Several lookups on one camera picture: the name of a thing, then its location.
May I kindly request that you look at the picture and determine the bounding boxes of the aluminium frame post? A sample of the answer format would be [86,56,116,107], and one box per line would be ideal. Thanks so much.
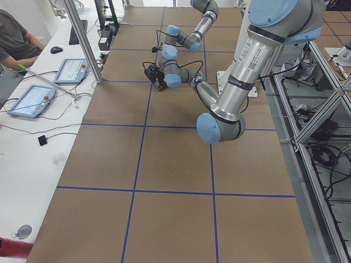
[64,0,103,84]

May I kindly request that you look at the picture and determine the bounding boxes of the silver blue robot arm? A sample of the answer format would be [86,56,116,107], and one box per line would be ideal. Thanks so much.
[151,1,326,144]
[163,0,219,53]

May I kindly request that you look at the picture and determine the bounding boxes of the small black square puck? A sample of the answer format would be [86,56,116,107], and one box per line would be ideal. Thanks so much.
[38,135,48,146]

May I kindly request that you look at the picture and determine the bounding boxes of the seated person in grey shirt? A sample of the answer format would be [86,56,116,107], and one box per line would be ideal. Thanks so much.
[1,9,45,72]

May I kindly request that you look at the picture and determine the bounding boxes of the black keyboard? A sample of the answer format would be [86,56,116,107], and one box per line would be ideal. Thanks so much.
[69,19,88,45]

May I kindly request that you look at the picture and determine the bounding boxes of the near teach pendant tablet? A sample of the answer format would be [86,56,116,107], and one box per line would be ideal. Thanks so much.
[8,84,56,118]

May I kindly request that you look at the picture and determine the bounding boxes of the aluminium side frame rail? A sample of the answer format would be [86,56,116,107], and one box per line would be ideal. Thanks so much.
[270,16,351,263]

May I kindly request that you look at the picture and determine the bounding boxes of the red cylinder object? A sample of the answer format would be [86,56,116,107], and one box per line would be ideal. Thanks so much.
[0,237,33,259]

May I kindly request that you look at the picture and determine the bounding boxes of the black computer mouse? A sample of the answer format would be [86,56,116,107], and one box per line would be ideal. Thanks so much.
[50,46,63,54]

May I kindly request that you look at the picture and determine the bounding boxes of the far teach pendant tablet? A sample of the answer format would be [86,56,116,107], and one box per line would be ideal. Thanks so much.
[53,58,89,85]

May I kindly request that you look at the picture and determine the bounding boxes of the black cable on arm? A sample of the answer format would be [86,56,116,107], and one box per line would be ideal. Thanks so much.
[177,60,204,82]
[155,29,168,47]

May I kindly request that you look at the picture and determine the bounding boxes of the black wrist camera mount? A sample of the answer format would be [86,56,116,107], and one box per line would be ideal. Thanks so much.
[151,45,163,53]
[142,61,158,83]

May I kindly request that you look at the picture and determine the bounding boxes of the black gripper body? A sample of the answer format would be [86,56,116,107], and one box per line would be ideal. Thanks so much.
[154,70,168,91]

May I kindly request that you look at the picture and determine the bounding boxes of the black monitor with stand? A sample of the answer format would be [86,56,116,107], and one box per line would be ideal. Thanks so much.
[94,0,119,30]

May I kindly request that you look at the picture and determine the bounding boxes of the teach pendant tablet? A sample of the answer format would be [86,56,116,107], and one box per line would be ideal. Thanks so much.
[53,58,89,85]
[8,84,56,118]

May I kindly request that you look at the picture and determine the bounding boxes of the thin metal rod green tip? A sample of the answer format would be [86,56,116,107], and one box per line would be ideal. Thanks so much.
[18,64,78,99]

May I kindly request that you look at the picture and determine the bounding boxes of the small black box device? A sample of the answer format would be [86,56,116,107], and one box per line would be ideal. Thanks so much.
[98,30,112,51]

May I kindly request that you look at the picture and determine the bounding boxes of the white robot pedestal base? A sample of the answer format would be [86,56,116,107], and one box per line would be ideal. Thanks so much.
[216,27,286,98]

